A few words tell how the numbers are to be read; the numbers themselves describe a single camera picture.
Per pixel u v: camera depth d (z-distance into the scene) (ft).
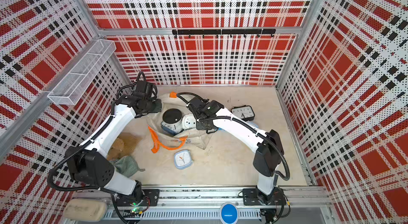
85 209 2.21
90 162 1.38
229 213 2.26
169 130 3.06
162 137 2.50
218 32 2.90
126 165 2.63
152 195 2.42
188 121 2.97
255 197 2.17
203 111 1.77
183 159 2.75
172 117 3.03
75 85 2.98
